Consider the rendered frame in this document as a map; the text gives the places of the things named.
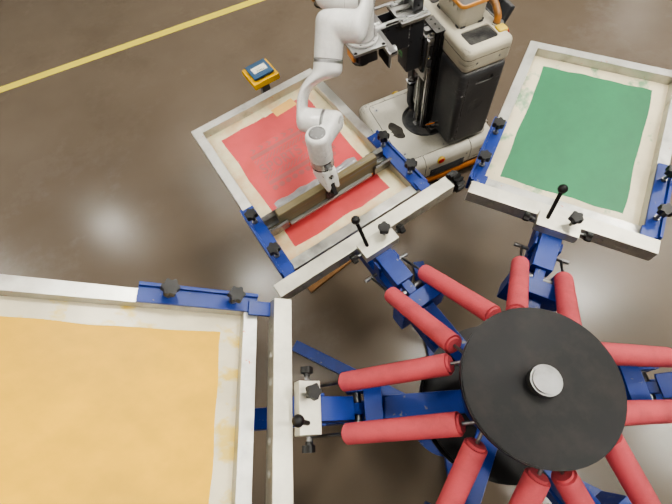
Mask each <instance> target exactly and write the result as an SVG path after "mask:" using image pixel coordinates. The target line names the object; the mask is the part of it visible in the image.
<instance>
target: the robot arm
mask: <svg viewBox="0 0 672 504"><path fill-rule="evenodd" d="M315 1H316V3H317V4H318V6H319V7H320V8H322V9H323V10H321V11H320V12H319V13H318V14H317V16H316V21H315V39H314V61H313V70H312V72H311V74H310V75H309V76H308V77H307V78H306V80H305V81H304V82H303V84H302V86H301V88H300V90H299V93H298V97H297V111H296V123H297V127H298V129H299V130H300V131H302V132H304V133H306V134H305V142H306V146H307V150H308V154H309V158H310V163H311V167H312V169H313V173H314V175H315V177H316V178H317V179H318V181H319V183H321V184H322V186H323V187H324V188H325V189H326V190H327V192H326V195H327V199H328V200H329V199H330V198H333V197H334V196H335V195H337V194H338V192H337V190H336V187H335V186H337V187H339V186H340V184H339V179H338V175H337V171H336V169H335V166H334V157H333V151H332V143H333V141H334V139H335V138H336V136H337V135H338V134H339V132H340V131H341V130H342V128H343V124H344V118H343V115H342V113H341V112H339V111H337V110H329V109H320V108H309V107H308V99H309V95H310V92H311V91H312V89H313V88H314V87H315V86H316V85H317V84H319V83H321V82H323V81H325V80H328V79H331V78H334V77H337V76H339V75H340V74H341V73H342V65H343V51H344V44H345V43H348V45H349V46H351V47H353V48H356V49H365V48H369V47H371V46H373V45H374V44H375V43H376V42H377V40H378V32H379V30H383V29H385V28H386V24H385V23H383V24H380V22H376V23H374V6H375V1H376V0H315Z"/></svg>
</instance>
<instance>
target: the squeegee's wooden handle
mask: <svg viewBox="0 0 672 504"><path fill-rule="evenodd" d="M376 165H377V157H376V156H375V155H374V154H373V153H370V154H368V155H367V156H365V157H363V158H362V159H360V160H358V161H357V162H355V163H353V164H352V165H350V166H348V167H347V168H345V169H343V170H341V171H340V172H338V173H337V175H338V179H339V184H340V186H339V187H337V186H335V187H336V190H337V192H339V191H340V190H342V189H344V188H345V187H347V186H349V185H350V184H352V183H354V182H355V181H357V180H359V179H360V178H362V177H363V176H365V175H367V174H368V173H373V172H374V169H373V167H374V166H376ZM326 192H327V190H326V189H325V188H324V187H323V186H322V184H321V183H320V184H318V185H316V186H315V187H313V188H311V189H310V190H308V191H306V192H305V193H303V194H301V195H300V196H298V197H296V198H295V199H293V200H291V201H290V202H288V203H286V204H285V205H283V206H281V207H280V208H278V209H276V210H275V214H276V216H277V218H278V220H279V222H280V223H281V222H283V221H285V220H286V219H287V220H288V221H289V223H290V221H291V220H293V219H294V218H296V217H298V216H299V215H301V214H303V213H304V212H306V211H307V210H309V209H311V208H312V207H314V206H316V205H317V204H319V203H321V202H322V201H324V200H326V199H327V195H326Z"/></svg>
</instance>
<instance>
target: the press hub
mask: <svg viewBox="0 0 672 504"><path fill-rule="evenodd" d="M459 334H460V335H461V336H462V337H463V338H464V340H465V341H466V342H467V343H466V345H465V347H464V349H463V352H462V356H461V359H460V366H459V365H458V364H457V365H454V372H453V374H452V375H451V376H445V377H438V378H432V379H425V380H421V382H420V388H419V393H420V392H434V391H447V390H461V399H462V404H463V407H464V410H465V412H466V413H463V414H461V415H462V416H463V418H464V421H473V422H474V423H475V425H465V426H466V431H465V433H464V435H463V436H462V437H453V438H438V439H424V440H418V441H419V442H420V443H421V445H422V446H423V447H424V448H425V449H427V450H428V451H430V452H431V453H433V454H435V455H438V456H443V457H445V458H446V459H447V460H448V461H450V462H451V463H452V464H453V463H454V461H455V459H456V456H457V454H458V452H459V450H460V447H461V445H462V443H463V441H464V438H469V437H473V438H474V436H475V433H476V430H477V428H478V429H479V430H480V432H481V433H482V434H483V435H484V436H485V437H486V439H487V440H488V441H490V442H491V443H492V444H493V445H494V446H495V447H496V448H497V452H496V455H495V459H494V462H493V465H492V469H491V472H490V475H489V479H488V481H491V482H494V483H497V484H504V485H517V484H518V482H519V480H520V478H521V476H522V474H523V472H524V469H525V468H530V467H533V468H536V469H538V470H539V469H542V470H549V471H572V470H578V469H582V468H585V467H588V466H590V465H592V464H594V463H596V462H598V461H599V460H601V459H602V458H603V457H605V456H606V455H607V454H608V453H609V452H610V451H611V450H612V449H613V448H614V446H615V445H616V443H617V442H618V440H619V438H620V436H621V434H622V432H623V429H624V426H625V422H626V417H627V395H626V389H625V385H624V382H623V378H622V375H621V373H620V371H619V369H618V366H617V364H616V363H615V361H614V359H613V357H612V356H611V354H610V353H609V352H608V350H607V349H606V348H605V346H604V345H603V344H602V343H601V342H600V341H599V340H598V339H597V338H596V337H595V336H594V335H593V334H592V333H591V332H590V331H589V330H587V329H586V328H584V327H583V326H582V325H580V324H579V323H577V322H575V321H574V320H572V319H570V318H568V317H566V316H564V315H562V314H559V313H556V312H553V311H550V310H545V309H541V308H531V307H526V308H514V309H509V310H506V311H502V312H500V313H497V314H495V315H493V316H491V317H490V318H488V319H487V320H485V321H484V322H483V323H482V324H481V325H479V326H477V327H472V328H468V329H465V330H462V331H460V332H459Z"/></svg>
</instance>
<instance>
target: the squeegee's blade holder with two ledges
mask: <svg viewBox="0 0 672 504"><path fill-rule="evenodd" d="M370 177H372V174H371V173H368V174H367V175H365V176H363V177H362V178H360V179H359V180H357V181H355V182H354V183H352V184H350V185H349V186H347V187H345V188H344V189H342V190H340V191H339V192H338V194H337V195H335V196H334V197H333V198H330V199H329V200H328V199H326V200H324V201H322V202H321V203H319V204H317V205H316V206H314V207H312V208H311V209H309V210H307V211H306V212H304V213H303V214H301V215H299V216H298V217H296V218H294V219H293V220H291V221H290V223H291V224H292V225H293V224H295V223H297V222H298V221H300V220H301V219H303V218H305V217H306V216H308V215H310V214H311V213H313V212H315V211H316V210H318V209H319V208H321V207H323V206H324V205H326V204H328V203H329V202H331V201H333V200H334V199H336V198H338V197H339V196H341V195H342V194H344V193H346V192H347V191H349V190H351V189H352V188H354V187H356V186H357V185H359V184H360V183H362V182H364V181H365V180H367V179H369V178H370Z"/></svg>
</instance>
